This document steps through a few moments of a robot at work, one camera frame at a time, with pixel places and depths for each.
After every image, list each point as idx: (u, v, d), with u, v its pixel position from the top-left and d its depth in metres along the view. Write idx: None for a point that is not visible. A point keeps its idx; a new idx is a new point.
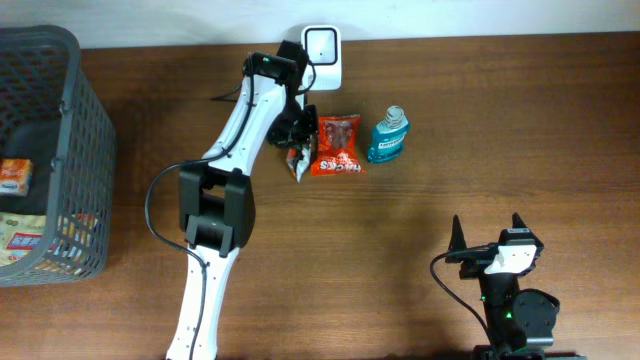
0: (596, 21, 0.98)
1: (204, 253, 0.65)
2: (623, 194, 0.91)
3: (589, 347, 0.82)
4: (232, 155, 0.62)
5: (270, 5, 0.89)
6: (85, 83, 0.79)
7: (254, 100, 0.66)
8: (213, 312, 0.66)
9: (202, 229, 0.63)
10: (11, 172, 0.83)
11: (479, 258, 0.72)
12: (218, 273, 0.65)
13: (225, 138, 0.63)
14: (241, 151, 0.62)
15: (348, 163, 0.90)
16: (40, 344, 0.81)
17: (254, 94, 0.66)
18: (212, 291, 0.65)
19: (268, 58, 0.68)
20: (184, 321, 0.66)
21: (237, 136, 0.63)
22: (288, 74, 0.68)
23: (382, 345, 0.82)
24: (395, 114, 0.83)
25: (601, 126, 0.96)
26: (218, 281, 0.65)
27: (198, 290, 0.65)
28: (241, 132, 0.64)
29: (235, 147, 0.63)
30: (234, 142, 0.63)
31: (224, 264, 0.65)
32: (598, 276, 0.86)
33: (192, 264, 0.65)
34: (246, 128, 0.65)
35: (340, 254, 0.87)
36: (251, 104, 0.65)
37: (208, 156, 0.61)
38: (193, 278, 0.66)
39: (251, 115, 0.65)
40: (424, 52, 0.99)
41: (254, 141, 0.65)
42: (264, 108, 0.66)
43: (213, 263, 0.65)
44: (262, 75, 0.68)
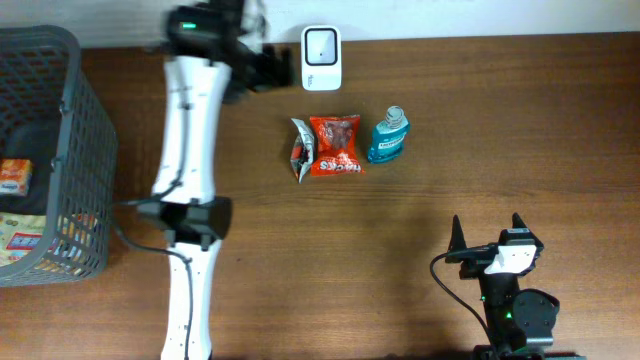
0: (596, 21, 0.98)
1: (184, 250, 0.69)
2: (624, 193, 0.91)
3: (589, 347, 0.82)
4: (183, 181, 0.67)
5: (270, 5, 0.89)
6: (85, 83, 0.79)
7: (187, 98, 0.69)
8: (200, 305, 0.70)
9: (182, 229, 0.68)
10: (11, 173, 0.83)
11: (479, 258, 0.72)
12: (201, 267, 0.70)
13: (172, 160, 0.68)
14: (191, 174, 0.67)
15: (348, 163, 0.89)
16: (41, 344, 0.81)
17: (185, 92, 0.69)
18: (199, 284, 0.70)
19: (191, 23, 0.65)
20: (177, 321, 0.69)
21: (184, 158, 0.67)
22: (227, 27, 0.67)
23: (382, 345, 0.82)
24: (395, 114, 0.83)
25: (601, 126, 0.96)
26: (202, 275, 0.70)
27: (184, 286, 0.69)
28: (186, 150, 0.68)
29: (185, 171, 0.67)
30: (182, 165, 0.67)
31: (207, 259, 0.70)
32: (599, 276, 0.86)
33: (175, 263, 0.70)
34: (189, 134, 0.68)
35: (341, 254, 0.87)
36: (186, 106, 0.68)
37: (160, 192, 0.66)
38: (177, 275, 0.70)
39: (189, 115, 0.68)
40: (424, 53, 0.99)
41: (202, 152, 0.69)
42: (196, 115, 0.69)
43: (196, 258, 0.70)
44: (186, 62, 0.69)
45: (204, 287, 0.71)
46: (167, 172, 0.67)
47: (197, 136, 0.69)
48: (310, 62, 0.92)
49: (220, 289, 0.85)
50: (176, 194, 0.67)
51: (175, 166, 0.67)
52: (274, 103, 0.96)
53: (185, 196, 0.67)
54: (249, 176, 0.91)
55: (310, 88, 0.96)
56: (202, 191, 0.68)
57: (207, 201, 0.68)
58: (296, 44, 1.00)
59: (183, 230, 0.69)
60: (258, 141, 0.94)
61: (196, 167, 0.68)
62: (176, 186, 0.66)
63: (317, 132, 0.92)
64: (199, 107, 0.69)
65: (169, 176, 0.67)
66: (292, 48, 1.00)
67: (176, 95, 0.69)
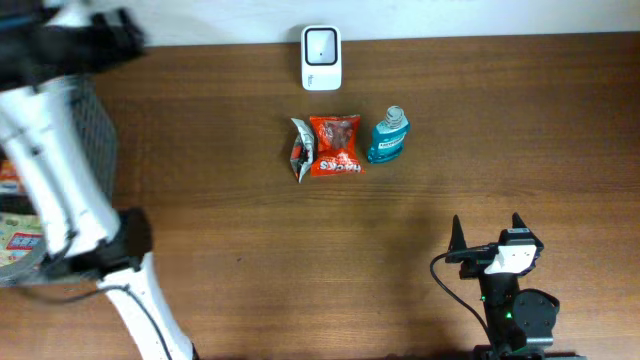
0: (595, 20, 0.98)
1: (118, 281, 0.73)
2: (624, 193, 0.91)
3: (589, 347, 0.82)
4: (78, 227, 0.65)
5: (270, 5, 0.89)
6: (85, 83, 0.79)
7: (32, 144, 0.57)
8: (160, 312, 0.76)
9: (104, 267, 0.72)
10: (11, 173, 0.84)
11: (479, 258, 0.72)
12: (141, 286, 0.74)
13: (52, 216, 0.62)
14: (83, 218, 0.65)
15: (348, 163, 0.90)
16: (41, 344, 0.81)
17: (25, 137, 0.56)
18: (146, 301, 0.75)
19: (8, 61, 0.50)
20: (148, 339, 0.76)
21: (68, 207, 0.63)
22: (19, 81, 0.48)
23: (382, 345, 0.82)
24: (395, 114, 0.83)
25: (601, 126, 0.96)
26: (147, 293, 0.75)
27: (137, 308, 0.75)
28: (66, 198, 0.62)
29: (75, 220, 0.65)
30: (68, 216, 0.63)
31: (143, 279, 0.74)
32: (599, 276, 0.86)
33: (117, 294, 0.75)
34: (62, 187, 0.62)
35: (341, 254, 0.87)
36: (37, 154, 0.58)
37: (56, 248, 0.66)
38: (126, 302, 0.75)
39: (50, 164, 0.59)
40: (424, 53, 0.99)
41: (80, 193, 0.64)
42: (52, 162, 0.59)
43: (132, 282, 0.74)
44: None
45: (154, 294, 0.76)
46: (60, 237, 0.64)
47: (43, 191, 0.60)
48: (310, 62, 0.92)
49: (220, 289, 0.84)
50: (79, 245, 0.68)
51: (61, 221, 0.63)
52: (274, 103, 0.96)
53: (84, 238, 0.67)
54: (249, 176, 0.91)
55: (310, 88, 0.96)
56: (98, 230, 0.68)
57: (108, 234, 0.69)
58: (296, 44, 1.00)
59: (106, 268, 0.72)
60: (258, 141, 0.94)
61: (85, 208, 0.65)
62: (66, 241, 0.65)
63: (317, 132, 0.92)
64: (52, 148, 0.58)
65: (61, 231, 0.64)
66: (292, 48, 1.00)
67: (15, 142, 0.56)
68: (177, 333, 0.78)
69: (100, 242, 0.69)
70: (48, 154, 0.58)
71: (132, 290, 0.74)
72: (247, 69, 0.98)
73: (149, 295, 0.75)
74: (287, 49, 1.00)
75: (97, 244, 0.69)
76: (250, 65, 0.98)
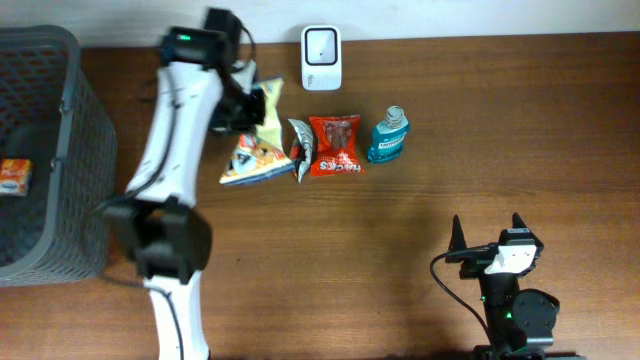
0: (595, 21, 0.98)
1: (162, 284, 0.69)
2: (624, 193, 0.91)
3: (589, 347, 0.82)
4: (162, 177, 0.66)
5: (269, 5, 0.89)
6: (85, 83, 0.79)
7: (180, 100, 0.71)
8: (190, 325, 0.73)
9: (153, 261, 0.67)
10: (11, 173, 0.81)
11: (479, 258, 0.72)
12: (181, 293, 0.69)
13: (154, 157, 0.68)
14: (172, 169, 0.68)
15: (348, 163, 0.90)
16: (40, 344, 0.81)
17: (179, 90, 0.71)
18: (182, 314, 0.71)
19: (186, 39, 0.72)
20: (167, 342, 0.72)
21: (167, 154, 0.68)
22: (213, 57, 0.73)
23: (383, 345, 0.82)
24: (395, 114, 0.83)
25: (600, 125, 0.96)
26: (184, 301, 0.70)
27: (168, 314, 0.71)
28: (171, 147, 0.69)
29: (166, 168, 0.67)
30: (164, 163, 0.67)
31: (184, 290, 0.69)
32: (599, 276, 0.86)
33: (158, 294, 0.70)
34: (173, 136, 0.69)
35: (341, 254, 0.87)
36: (176, 104, 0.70)
37: (139, 185, 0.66)
38: (162, 305, 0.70)
39: (177, 118, 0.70)
40: (424, 53, 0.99)
41: (189, 146, 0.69)
42: (186, 111, 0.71)
43: (175, 290, 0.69)
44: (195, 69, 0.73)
45: (188, 313, 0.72)
46: (191, 70, 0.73)
47: (163, 130, 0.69)
48: (310, 62, 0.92)
49: None
50: (153, 191, 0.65)
51: (157, 162, 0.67)
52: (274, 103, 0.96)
53: (177, 284, 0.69)
54: None
55: (310, 88, 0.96)
56: (183, 189, 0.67)
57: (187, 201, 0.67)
58: (296, 43, 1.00)
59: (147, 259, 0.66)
60: None
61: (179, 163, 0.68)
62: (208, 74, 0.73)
63: (317, 133, 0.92)
64: (187, 108, 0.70)
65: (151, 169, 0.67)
66: (292, 48, 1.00)
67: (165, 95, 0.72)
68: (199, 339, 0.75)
69: (172, 199, 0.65)
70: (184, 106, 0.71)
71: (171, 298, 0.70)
72: None
73: (181, 308, 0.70)
74: (287, 49, 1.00)
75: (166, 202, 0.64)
76: None
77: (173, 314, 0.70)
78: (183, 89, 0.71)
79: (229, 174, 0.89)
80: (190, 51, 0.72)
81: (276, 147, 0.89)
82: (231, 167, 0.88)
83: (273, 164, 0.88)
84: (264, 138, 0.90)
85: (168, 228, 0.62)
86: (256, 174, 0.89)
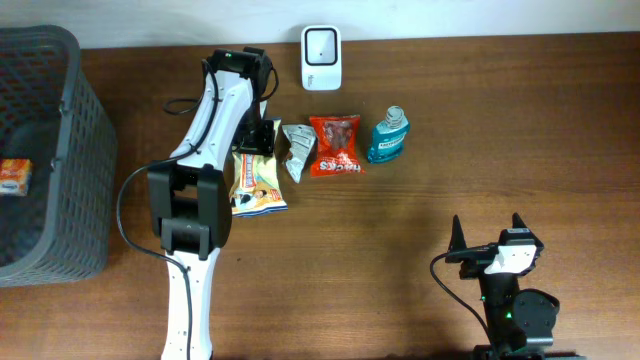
0: (595, 21, 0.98)
1: (183, 257, 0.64)
2: (624, 193, 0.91)
3: (589, 348, 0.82)
4: (200, 151, 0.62)
5: (269, 5, 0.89)
6: (85, 83, 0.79)
7: (220, 95, 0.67)
8: (201, 315, 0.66)
9: (177, 234, 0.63)
10: (11, 172, 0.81)
11: (479, 258, 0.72)
12: (200, 274, 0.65)
13: (193, 135, 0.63)
14: (209, 147, 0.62)
15: (348, 163, 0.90)
16: (40, 344, 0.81)
17: (219, 89, 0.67)
18: (197, 294, 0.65)
19: (231, 54, 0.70)
20: (176, 326, 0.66)
21: (204, 132, 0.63)
22: (252, 68, 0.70)
23: (383, 345, 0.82)
24: (395, 114, 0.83)
25: (599, 125, 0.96)
26: (201, 282, 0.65)
27: (182, 293, 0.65)
28: (208, 128, 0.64)
29: (204, 147, 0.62)
30: (202, 138, 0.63)
31: (205, 267, 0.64)
32: (599, 276, 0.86)
33: (173, 269, 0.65)
34: (212, 125, 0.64)
35: (341, 254, 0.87)
36: (217, 99, 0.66)
37: (177, 154, 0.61)
38: (175, 283, 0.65)
39: (217, 110, 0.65)
40: (424, 53, 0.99)
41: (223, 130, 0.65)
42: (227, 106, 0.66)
43: (194, 267, 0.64)
44: (224, 71, 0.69)
45: (204, 295, 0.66)
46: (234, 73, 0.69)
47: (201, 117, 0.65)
48: (310, 62, 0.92)
49: (220, 289, 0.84)
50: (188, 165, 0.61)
51: (195, 139, 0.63)
52: (274, 103, 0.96)
53: (197, 260, 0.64)
54: None
55: (310, 88, 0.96)
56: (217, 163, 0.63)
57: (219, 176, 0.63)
58: (296, 43, 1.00)
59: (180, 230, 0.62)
60: None
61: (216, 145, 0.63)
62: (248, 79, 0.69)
63: (317, 133, 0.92)
64: (229, 104, 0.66)
65: (185, 147, 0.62)
66: (292, 48, 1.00)
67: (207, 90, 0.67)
68: (207, 335, 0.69)
69: (207, 167, 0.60)
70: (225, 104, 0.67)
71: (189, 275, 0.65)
72: None
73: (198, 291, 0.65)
74: (287, 49, 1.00)
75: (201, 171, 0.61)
76: None
77: (189, 299, 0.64)
78: (224, 87, 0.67)
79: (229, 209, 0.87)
80: (236, 63, 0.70)
81: (277, 190, 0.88)
82: (232, 203, 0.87)
83: (272, 203, 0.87)
84: (263, 176, 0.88)
85: (200, 196, 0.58)
86: (255, 211, 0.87)
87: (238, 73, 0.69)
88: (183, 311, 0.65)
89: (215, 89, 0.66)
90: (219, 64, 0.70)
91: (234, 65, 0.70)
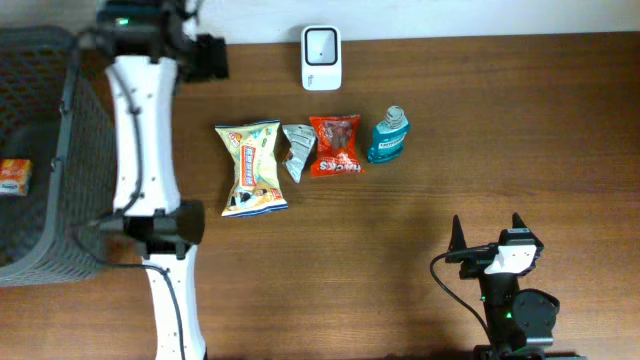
0: (595, 20, 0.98)
1: (160, 262, 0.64)
2: (624, 192, 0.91)
3: (589, 347, 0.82)
4: (144, 193, 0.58)
5: (269, 5, 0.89)
6: (86, 83, 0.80)
7: (136, 105, 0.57)
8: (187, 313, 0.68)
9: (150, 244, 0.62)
10: (11, 172, 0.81)
11: (479, 258, 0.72)
12: (180, 275, 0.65)
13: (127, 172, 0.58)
14: (151, 184, 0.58)
15: (348, 163, 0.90)
16: (41, 344, 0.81)
17: (132, 97, 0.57)
18: (181, 293, 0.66)
19: (125, 20, 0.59)
20: (164, 329, 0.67)
21: (140, 167, 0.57)
22: (163, 37, 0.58)
23: (383, 345, 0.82)
24: (395, 114, 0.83)
25: (600, 125, 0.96)
26: (183, 282, 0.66)
27: (165, 295, 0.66)
28: (141, 156, 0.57)
29: (143, 183, 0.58)
30: (139, 178, 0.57)
31: (185, 267, 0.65)
32: (599, 276, 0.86)
33: (153, 274, 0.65)
34: (142, 150, 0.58)
35: (341, 254, 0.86)
36: (135, 113, 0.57)
37: (121, 206, 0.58)
38: (157, 286, 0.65)
39: (139, 127, 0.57)
40: (424, 53, 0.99)
41: (155, 151, 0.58)
42: (148, 115, 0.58)
43: (173, 269, 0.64)
44: (129, 63, 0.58)
45: (187, 293, 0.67)
46: (139, 66, 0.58)
47: (126, 143, 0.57)
48: (310, 62, 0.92)
49: None
50: (138, 209, 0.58)
51: (131, 177, 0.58)
52: (275, 103, 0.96)
53: (175, 261, 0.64)
54: None
55: (310, 87, 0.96)
56: (165, 199, 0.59)
57: (173, 207, 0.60)
58: (296, 43, 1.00)
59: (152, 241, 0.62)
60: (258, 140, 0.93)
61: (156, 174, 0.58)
62: (160, 64, 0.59)
63: (317, 133, 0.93)
64: (149, 113, 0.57)
65: (127, 190, 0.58)
66: (292, 48, 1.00)
67: (120, 100, 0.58)
68: (196, 330, 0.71)
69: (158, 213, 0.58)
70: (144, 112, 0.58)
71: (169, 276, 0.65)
72: (247, 69, 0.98)
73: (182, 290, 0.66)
74: (287, 48, 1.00)
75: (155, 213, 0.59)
76: (251, 65, 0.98)
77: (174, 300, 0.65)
78: (137, 90, 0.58)
79: (229, 209, 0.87)
80: (136, 32, 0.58)
81: (274, 188, 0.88)
82: (232, 202, 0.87)
83: (272, 202, 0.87)
84: (263, 176, 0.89)
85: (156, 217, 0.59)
86: (255, 210, 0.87)
87: (149, 56, 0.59)
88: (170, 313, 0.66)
89: (129, 101, 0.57)
90: (121, 42, 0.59)
91: (141, 41, 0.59)
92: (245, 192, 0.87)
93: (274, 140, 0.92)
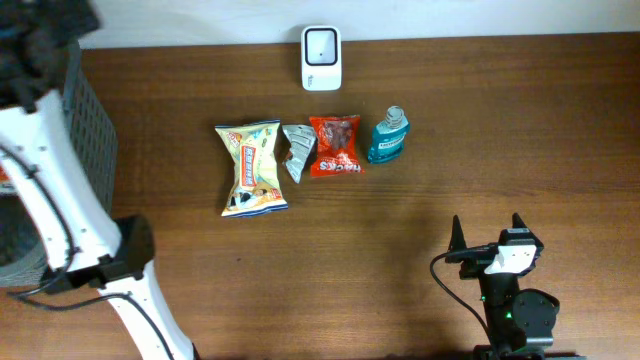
0: (595, 20, 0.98)
1: (116, 287, 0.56)
2: (624, 193, 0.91)
3: (589, 348, 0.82)
4: (81, 246, 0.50)
5: (269, 5, 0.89)
6: (86, 84, 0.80)
7: (31, 164, 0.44)
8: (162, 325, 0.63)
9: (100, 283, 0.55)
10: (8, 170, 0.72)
11: (479, 258, 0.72)
12: (145, 294, 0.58)
13: (53, 233, 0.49)
14: (84, 238, 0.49)
15: (348, 163, 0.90)
16: (40, 344, 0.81)
17: (23, 158, 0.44)
18: (150, 308, 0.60)
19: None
20: (149, 343, 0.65)
21: (65, 227, 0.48)
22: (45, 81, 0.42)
23: (383, 345, 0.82)
24: (395, 114, 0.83)
25: (599, 125, 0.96)
26: (150, 299, 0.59)
27: (134, 313, 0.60)
28: (60, 216, 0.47)
29: (75, 237, 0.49)
30: (71, 237, 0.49)
31: (146, 285, 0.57)
32: (599, 276, 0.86)
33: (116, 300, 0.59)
34: (60, 207, 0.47)
35: (341, 254, 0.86)
36: (35, 176, 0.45)
37: (62, 267, 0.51)
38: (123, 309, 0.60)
39: (45, 186, 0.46)
40: (424, 53, 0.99)
41: (77, 205, 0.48)
42: (52, 170, 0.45)
43: (135, 290, 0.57)
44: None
45: (157, 306, 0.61)
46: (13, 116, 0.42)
47: (41, 209, 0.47)
48: (310, 62, 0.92)
49: (220, 289, 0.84)
50: (82, 261, 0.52)
51: (60, 238, 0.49)
52: (274, 103, 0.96)
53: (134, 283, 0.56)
54: None
55: (310, 88, 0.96)
56: (105, 244, 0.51)
57: (116, 244, 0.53)
58: (296, 43, 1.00)
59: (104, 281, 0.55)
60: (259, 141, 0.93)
61: (85, 225, 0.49)
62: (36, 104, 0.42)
63: (317, 133, 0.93)
64: (51, 167, 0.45)
65: (59, 249, 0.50)
66: (292, 48, 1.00)
67: (9, 162, 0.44)
68: (181, 339, 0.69)
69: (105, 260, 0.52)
70: (44, 171, 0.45)
71: (133, 297, 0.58)
72: (247, 69, 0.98)
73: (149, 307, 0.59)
74: (286, 49, 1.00)
75: (100, 261, 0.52)
76: (251, 65, 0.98)
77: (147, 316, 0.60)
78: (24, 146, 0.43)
79: (229, 209, 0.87)
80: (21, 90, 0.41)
81: (275, 188, 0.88)
82: (232, 202, 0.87)
83: (272, 202, 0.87)
84: (263, 176, 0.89)
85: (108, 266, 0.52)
86: (255, 210, 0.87)
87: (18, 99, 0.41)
88: (146, 329, 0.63)
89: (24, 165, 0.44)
90: None
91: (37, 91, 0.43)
92: (245, 192, 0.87)
93: (274, 140, 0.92)
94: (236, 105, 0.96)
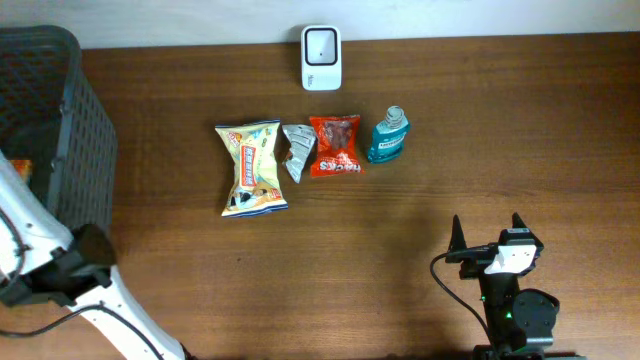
0: (595, 20, 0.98)
1: (87, 302, 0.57)
2: (623, 193, 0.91)
3: (589, 347, 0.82)
4: (31, 244, 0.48)
5: (269, 5, 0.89)
6: (86, 84, 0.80)
7: None
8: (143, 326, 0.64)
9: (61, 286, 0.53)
10: None
11: (479, 258, 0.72)
12: (118, 300, 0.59)
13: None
14: (31, 235, 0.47)
15: (348, 163, 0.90)
16: (39, 345, 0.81)
17: None
18: (126, 311, 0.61)
19: None
20: (136, 348, 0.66)
21: (5, 225, 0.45)
22: None
23: (383, 345, 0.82)
24: (395, 114, 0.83)
25: (599, 125, 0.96)
26: (125, 304, 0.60)
27: (113, 319, 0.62)
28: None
29: (22, 235, 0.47)
30: (16, 237, 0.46)
31: (116, 292, 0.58)
32: (599, 276, 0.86)
33: (92, 313, 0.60)
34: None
35: (341, 254, 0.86)
36: None
37: (13, 267, 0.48)
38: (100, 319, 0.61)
39: None
40: (424, 53, 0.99)
41: (14, 202, 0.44)
42: None
43: (107, 298, 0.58)
44: None
45: (134, 309, 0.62)
46: None
47: None
48: (310, 62, 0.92)
49: (220, 289, 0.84)
50: (36, 260, 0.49)
51: (7, 238, 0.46)
52: (274, 103, 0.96)
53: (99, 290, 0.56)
54: None
55: (310, 88, 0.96)
56: (57, 239, 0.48)
57: (67, 240, 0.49)
58: (296, 43, 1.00)
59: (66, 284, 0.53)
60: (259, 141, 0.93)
61: (31, 220, 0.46)
62: None
63: (317, 133, 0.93)
64: None
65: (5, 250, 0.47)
66: (292, 48, 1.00)
67: None
68: (166, 337, 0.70)
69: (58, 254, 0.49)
70: None
71: (108, 306, 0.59)
72: (247, 69, 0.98)
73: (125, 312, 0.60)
74: (287, 49, 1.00)
75: (54, 257, 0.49)
76: (251, 65, 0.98)
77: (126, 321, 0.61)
78: None
79: (229, 209, 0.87)
80: None
81: (275, 188, 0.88)
82: (232, 202, 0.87)
83: (272, 201, 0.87)
84: (263, 176, 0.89)
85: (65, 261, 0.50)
86: (255, 210, 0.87)
87: None
88: (128, 333, 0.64)
89: None
90: None
91: None
92: (245, 192, 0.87)
93: (274, 140, 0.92)
94: (236, 106, 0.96)
